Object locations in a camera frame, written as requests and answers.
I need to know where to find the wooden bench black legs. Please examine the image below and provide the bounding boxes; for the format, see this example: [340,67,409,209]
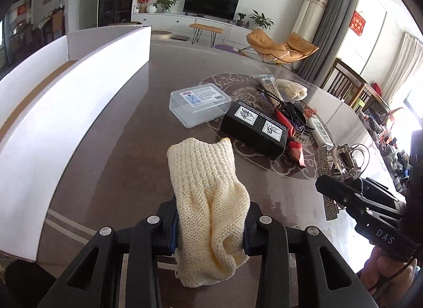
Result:
[189,23,224,48]

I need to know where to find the small potted plant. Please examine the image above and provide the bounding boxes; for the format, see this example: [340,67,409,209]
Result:
[236,12,246,27]

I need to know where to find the person's right hand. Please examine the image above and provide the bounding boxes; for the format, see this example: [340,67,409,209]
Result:
[359,246,417,307]

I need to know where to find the green potted plant left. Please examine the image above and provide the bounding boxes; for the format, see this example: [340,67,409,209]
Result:
[154,0,178,13]

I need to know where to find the cream knitted glove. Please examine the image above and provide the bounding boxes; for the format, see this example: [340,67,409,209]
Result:
[276,79,307,102]
[167,137,250,288]

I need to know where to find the wooden dining chair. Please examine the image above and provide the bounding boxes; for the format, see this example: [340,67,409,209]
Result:
[321,58,390,113]

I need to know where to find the clear plastic buckle object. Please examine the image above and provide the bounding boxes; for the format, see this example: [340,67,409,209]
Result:
[328,143,370,182]

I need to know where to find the black box with labels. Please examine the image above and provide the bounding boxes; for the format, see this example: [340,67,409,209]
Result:
[220,102,288,160]

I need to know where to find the white standing air conditioner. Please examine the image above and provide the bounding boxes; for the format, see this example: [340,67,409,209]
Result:
[292,0,328,42]

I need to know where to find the green potted plant right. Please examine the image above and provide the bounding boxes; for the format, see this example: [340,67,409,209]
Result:
[250,10,275,30]

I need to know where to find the red snack wrapper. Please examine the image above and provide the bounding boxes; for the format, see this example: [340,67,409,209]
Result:
[275,109,305,167]

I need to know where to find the white cardboard box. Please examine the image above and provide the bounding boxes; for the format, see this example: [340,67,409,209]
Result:
[1,25,151,261]

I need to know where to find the black cable tangle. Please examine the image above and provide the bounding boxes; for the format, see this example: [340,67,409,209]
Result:
[256,87,315,137]

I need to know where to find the beige pet bed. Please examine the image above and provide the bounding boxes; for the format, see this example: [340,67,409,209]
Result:
[151,30,173,40]

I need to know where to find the red flower vase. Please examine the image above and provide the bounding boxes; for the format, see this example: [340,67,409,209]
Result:
[136,0,151,13]

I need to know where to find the bag of wooden chopsticks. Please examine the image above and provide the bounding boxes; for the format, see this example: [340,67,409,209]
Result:
[257,74,284,105]

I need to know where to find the white tv cabinet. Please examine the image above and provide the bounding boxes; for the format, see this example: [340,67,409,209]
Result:
[131,13,251,44]

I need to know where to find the clear plastic storage box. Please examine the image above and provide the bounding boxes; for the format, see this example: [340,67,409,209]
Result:
[168,83,232,129]

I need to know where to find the white ribbed rectangular box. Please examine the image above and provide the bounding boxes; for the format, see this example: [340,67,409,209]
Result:
[307,115,334,150]

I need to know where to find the green potted plant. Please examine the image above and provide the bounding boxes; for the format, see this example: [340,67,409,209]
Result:
[154,0,178,13]
[250,10,275,30]

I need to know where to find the black flat television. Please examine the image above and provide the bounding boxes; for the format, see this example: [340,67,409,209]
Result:
[183,0,240,20]

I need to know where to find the grey curtain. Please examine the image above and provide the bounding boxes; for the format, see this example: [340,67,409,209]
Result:
[297,0,351,82]

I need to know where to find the rhinestone strap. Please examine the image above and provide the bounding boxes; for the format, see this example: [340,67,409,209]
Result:
[313,145,340,221]

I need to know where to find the orange rocking lounge chair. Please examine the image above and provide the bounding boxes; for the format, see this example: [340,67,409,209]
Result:
[246,29,319,64]

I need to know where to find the red paper window decoration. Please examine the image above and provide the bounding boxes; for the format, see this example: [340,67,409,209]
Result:
[349,11,366,37]

